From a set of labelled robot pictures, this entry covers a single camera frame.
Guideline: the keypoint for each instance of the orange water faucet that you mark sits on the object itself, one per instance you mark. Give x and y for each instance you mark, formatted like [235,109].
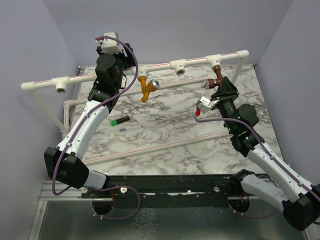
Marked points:
[147,88]

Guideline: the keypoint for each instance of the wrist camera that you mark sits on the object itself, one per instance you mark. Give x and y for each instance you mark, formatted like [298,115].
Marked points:
[203,105]
[109,46]

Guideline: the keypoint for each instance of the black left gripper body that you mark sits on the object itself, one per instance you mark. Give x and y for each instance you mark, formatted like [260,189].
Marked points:
[124,63]

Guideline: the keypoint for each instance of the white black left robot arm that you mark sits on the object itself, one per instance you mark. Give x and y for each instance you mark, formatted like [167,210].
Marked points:
[64,162]

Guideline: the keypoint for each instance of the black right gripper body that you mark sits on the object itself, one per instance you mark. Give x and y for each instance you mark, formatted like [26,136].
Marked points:
[227,107]

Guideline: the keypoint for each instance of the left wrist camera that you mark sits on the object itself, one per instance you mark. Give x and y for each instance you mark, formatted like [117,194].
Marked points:
[109,46]

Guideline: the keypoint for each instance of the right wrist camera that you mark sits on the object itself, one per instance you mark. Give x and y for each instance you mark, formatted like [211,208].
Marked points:
[203,105]

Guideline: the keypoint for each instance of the white PVC pipe frame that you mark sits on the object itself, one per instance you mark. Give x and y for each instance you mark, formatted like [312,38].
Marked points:
[130,76]

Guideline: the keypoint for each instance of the green black marker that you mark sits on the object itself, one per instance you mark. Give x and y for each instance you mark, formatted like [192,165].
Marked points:
[119,121]

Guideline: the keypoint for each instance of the black table edge rail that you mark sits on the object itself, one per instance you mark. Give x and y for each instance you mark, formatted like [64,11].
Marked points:
[169,191]

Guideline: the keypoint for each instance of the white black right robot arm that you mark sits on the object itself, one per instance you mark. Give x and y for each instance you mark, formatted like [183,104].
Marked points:
[302,206]

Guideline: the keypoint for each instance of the brown water faucet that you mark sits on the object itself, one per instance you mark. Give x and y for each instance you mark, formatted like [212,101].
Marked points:
[211,83]

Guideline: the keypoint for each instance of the purple white marker pen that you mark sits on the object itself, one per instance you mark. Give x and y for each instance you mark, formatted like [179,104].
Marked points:
[130,128]

